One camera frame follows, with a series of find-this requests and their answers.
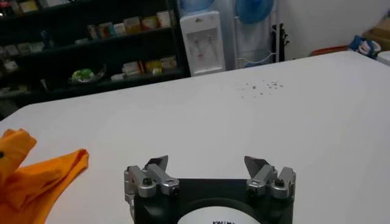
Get upright blue water jug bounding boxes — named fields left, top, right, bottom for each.
left=179, top=0, right=216, bottom=13

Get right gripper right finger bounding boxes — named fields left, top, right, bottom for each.
left=243, top=155, right=297, bottom=200

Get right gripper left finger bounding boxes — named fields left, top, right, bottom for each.
left=123, top=155, right=180, bottom=202

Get open cardboard box red rim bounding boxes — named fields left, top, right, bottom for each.
left=310, top=44, right=350, bottom=57

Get yellow medicine box white label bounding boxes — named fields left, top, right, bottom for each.
left=122, top=16, right=142, bottom=35

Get cardboard box with open flaps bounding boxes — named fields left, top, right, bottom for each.
left=361, top=17, right=390, bottom=52

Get black stand behind rack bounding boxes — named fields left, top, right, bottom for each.
left=271, top=23, right=290, bottom=63

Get orange t-shirt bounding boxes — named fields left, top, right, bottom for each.
left=0, top=128, right=90, bottom=224

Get white water dispenser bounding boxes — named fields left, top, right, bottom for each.
left=179, top=10, right=227, bottom=77

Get white and red medicine box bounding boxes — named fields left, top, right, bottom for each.
left=121, top=60, right=144, bottom=76

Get yellow green medicine box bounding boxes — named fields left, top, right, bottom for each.
left=144, top=59, right=163, bottom=74

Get white and orange medicine box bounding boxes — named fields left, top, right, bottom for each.
left=140, top=15, right=158, bottom=31

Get blue bag with white handles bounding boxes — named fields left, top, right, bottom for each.
left=348, top=34, right=382, bottom=60

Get large white table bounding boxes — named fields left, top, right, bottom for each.
left=0, top=50, right=390, bottom=224

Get white dispenser power cable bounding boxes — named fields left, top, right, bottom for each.
left=236, top=52, right=277, bottom=65

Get blue water jug lying sideways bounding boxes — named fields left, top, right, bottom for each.
left=235, top=0, right=274, bottom=25

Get small white side table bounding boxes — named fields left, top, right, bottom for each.
left=376, top=50, right=390, bottom=67

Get black shelving unit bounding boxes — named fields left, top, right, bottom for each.
left=0, top=0, right=191, bottom=121

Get green and white bowl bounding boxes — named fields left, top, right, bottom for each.
left=68, top=65, right=107, bottom=85

